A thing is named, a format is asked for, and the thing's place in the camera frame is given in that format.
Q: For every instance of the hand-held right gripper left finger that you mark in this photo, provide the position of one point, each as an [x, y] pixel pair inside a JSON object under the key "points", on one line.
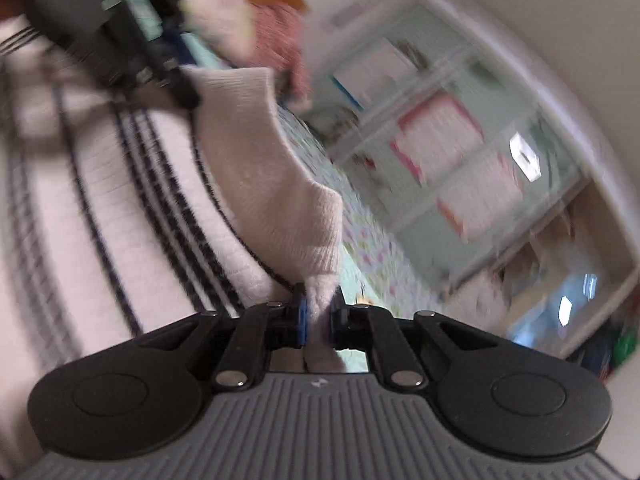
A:
{"points": [[301, 322]]}

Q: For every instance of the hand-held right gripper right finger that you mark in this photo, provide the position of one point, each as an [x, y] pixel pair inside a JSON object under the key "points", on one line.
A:
{"points": [[334, 322]]}

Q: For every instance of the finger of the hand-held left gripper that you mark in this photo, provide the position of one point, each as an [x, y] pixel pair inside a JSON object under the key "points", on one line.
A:
{"points": [[182, 90]]}

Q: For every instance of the purple floral blanket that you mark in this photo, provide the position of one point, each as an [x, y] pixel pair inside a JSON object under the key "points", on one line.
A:
{"points": [[365, 240]]}

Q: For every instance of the pink knitted garment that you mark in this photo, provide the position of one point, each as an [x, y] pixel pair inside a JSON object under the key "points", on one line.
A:
{"points": [[282, 45]]}

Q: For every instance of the white sliding-door wardrobe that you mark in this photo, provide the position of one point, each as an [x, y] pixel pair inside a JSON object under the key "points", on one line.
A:
{"points": [[500, 110]]}

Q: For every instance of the blue-edged wall poster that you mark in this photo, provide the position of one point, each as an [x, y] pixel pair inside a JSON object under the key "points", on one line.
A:
{"points": [[372, 72]]}

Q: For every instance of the orange-edged wall poster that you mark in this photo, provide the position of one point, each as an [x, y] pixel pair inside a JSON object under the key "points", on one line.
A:
{"points": [[480, 195]]}

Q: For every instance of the pink-edged wall poster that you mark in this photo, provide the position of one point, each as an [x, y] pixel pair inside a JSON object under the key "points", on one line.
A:
{"points": [[435, 137]]}

